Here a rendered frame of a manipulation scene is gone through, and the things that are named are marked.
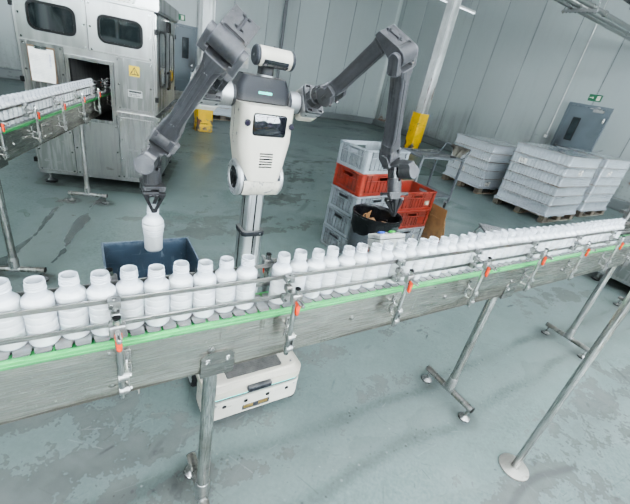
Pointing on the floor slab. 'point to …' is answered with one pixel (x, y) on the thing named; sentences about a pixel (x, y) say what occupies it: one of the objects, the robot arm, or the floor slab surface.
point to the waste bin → (360, 228)
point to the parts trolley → (434, 167)
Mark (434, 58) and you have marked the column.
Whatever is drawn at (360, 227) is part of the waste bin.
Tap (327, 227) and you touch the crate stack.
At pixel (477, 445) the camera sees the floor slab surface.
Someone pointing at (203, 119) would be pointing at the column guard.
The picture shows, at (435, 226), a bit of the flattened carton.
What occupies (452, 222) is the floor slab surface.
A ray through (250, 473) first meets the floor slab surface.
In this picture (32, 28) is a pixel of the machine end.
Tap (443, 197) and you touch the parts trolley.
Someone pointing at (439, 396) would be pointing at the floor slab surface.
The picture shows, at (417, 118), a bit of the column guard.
